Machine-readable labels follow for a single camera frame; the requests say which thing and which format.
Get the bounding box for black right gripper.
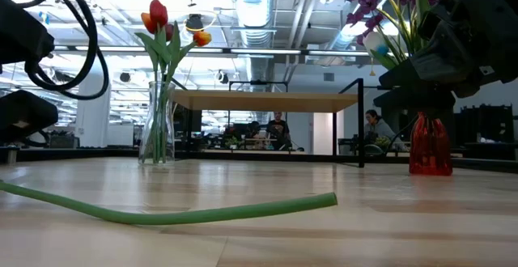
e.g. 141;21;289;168
372;0;518;118

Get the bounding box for red glass vase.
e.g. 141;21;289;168
408;112;453;177

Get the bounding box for purple artificial flower bunch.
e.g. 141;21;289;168
346;0;465;70

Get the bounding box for orange tulip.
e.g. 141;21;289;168
134;11;163;163

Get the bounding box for black tulip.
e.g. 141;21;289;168
0;180;338;226

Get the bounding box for yellow and red tulip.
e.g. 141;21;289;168
161;30;213;163

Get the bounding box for wooden shelf with black legs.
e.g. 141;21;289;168
161;74;366;169

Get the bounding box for grey metal block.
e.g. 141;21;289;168
0;145;20;165

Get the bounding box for person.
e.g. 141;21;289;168
265;111;291;150
363;108;396;143
244;121;262;139

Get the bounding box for white round column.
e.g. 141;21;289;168
75;66;111;147

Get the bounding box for black partition panels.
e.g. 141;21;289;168
459;104;516;161

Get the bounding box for clear glass vase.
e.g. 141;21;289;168
138;80;177;166

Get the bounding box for black ceiling spotlight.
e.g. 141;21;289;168
185;13;205;33

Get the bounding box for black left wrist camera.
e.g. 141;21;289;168
0;0;56;66

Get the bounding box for black aluminium table frame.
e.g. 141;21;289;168
0;147;518;175

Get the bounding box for black hanging cable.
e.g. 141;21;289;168
0;0;110;101

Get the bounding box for silver ventilation duct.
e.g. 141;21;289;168
232;0;280;82

